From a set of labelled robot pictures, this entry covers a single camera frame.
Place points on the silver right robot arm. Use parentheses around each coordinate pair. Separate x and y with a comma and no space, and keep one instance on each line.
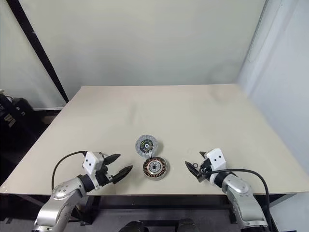
(239,191)

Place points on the black diagonal beam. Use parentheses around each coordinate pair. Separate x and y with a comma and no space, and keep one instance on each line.
(36,41)

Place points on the black equipment case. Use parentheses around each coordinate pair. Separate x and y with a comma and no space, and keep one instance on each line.
(23,108)

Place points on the white wall conduit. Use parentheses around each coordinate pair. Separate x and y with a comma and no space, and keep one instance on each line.
(253,46)

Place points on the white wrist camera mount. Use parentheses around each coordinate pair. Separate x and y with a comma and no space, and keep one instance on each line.
(217,158)
(93,160)

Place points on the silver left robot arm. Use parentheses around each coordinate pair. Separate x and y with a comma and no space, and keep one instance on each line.
(60,193)

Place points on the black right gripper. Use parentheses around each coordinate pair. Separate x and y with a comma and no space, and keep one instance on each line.
(204,172)

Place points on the black case with white label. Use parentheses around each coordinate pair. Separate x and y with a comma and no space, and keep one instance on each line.
(6,113)

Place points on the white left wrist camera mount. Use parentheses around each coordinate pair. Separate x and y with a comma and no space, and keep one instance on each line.
(93,160)

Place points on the black table frame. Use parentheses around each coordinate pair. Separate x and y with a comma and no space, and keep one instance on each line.
(144,205)

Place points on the motor base with copper windings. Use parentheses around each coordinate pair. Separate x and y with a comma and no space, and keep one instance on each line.
(150,172)

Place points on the dark rounded shape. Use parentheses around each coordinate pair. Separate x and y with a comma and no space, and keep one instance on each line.
(188,226)
(132,226)

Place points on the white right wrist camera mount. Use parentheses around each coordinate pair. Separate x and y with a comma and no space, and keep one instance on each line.
(217,158)

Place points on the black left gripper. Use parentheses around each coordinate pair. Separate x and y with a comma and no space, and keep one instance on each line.
(104,178)

